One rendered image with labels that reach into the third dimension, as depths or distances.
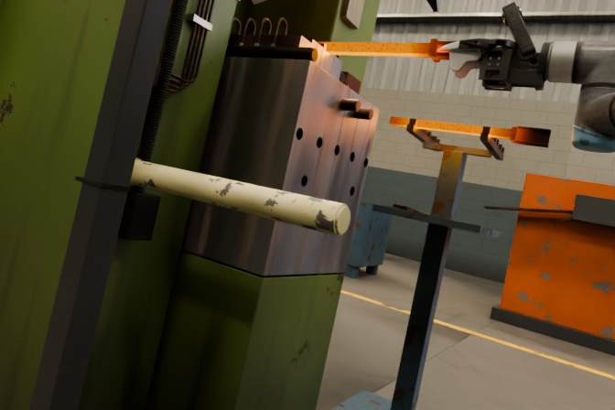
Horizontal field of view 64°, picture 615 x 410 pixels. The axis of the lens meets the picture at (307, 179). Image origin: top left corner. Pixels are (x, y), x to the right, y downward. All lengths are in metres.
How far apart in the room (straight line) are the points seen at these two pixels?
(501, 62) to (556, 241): 3.50
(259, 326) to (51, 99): 0.60
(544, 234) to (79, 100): 3.93
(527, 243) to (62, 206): 3.92
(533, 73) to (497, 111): 7.91
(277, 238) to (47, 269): 0.42
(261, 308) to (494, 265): 7.69
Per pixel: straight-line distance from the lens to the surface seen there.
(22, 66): 1.18
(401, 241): 8.99
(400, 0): 10.22
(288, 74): 1.04
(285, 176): 0.99
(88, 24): 1.04
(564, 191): 4.48
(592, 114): 0.97
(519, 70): 1.03
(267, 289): 1.03
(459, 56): 1.06
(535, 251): 4.46
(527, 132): 1.45
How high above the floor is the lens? 0.64
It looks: 2 degrees up
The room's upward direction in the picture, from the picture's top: 12 degrees clockwise
